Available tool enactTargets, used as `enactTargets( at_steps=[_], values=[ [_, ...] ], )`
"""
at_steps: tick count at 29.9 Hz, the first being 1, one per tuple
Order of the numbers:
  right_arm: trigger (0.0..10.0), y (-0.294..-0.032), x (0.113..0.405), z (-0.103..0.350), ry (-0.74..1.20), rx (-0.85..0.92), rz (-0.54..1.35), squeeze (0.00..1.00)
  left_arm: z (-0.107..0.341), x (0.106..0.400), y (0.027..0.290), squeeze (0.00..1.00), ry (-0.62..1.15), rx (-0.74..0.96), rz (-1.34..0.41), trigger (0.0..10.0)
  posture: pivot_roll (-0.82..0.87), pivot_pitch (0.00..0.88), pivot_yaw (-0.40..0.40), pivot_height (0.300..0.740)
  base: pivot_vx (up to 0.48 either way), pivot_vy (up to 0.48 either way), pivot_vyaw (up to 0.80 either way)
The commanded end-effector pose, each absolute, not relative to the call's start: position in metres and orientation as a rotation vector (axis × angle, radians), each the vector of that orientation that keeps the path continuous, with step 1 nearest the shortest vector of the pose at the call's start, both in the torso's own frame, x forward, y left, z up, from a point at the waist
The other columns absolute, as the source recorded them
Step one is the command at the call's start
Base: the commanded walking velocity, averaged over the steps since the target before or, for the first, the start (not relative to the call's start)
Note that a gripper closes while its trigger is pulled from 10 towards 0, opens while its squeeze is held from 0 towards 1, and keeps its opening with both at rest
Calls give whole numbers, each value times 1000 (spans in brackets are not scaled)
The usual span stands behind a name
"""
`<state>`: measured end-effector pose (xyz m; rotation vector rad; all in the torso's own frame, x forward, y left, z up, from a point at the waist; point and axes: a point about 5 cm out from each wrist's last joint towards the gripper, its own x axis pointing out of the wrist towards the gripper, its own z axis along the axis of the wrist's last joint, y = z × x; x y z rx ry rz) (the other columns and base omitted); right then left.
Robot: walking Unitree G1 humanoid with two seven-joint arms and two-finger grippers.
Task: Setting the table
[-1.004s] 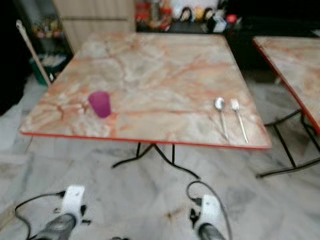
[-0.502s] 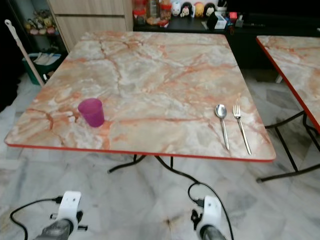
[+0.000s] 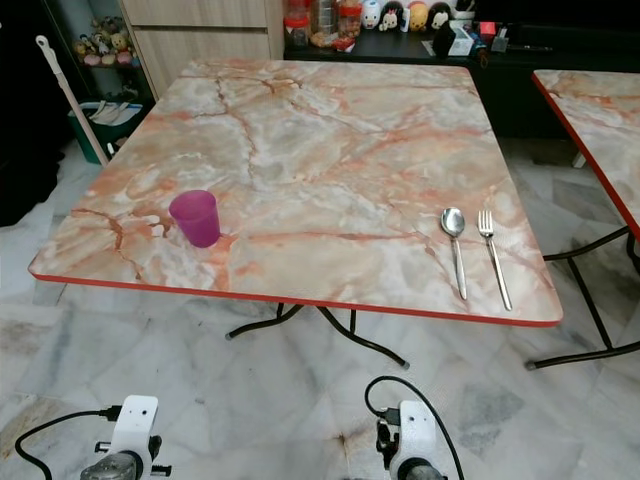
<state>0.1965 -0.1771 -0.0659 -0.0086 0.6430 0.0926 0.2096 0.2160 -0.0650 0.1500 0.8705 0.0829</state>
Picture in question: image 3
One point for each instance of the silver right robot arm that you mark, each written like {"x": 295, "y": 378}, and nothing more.
{"x": 418, "y": 472}

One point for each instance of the steel spoon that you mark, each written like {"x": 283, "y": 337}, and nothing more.
{"x": 452, "y": 222}

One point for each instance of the steel fork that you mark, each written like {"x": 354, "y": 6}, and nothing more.
{"x": 486, "y": 226}

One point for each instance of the purple plastic cup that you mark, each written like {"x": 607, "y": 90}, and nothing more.
{"x": 196, "y": 220}

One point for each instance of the marble pattern folding table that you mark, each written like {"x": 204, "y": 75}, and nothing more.
{"x": 320, "y": 150}
{"x": 605, "y": 110}

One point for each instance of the small black box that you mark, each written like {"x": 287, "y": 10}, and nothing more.
{"x": 442, "y": 42}

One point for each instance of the small white box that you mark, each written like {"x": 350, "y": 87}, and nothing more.
{"x": 462, "y": 42}

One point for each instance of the tall black furniture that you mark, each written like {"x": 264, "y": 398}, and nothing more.
{"x": 25, "y": 100}

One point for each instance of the green plastic bin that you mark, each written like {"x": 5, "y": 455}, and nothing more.
{"x": 90, "y": 142}

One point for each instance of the small red lid jar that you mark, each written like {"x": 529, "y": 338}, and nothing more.
{"x": 351, "y": 20}

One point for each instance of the clear glass jar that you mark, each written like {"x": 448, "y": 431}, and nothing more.
{"x": 325, "y": 22}

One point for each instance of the black eared plush toy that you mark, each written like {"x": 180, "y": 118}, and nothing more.
{"x": 394, "y": 17}
{"x": 440, "y": 15}

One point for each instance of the yellow plush toy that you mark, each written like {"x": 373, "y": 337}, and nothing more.
{"x": 417, "y": 17}

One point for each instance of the white plush toy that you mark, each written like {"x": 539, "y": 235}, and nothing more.
{"x": 372, "y": 15}

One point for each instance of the light wooden cabinet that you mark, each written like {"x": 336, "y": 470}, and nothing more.
{"x": 205, "y": 45}

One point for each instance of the dark shelf unit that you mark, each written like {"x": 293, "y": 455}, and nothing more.
{"x": 100, "y": 78}

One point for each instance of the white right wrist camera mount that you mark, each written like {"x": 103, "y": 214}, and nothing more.
{"x": 418, "y": 430}

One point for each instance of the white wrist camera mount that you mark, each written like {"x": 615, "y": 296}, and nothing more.
{"x": 137, "y": 422}
{"x": 418, "y": 430}

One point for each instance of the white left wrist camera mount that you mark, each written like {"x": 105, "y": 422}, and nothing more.
{"x": 137, "y": 422}

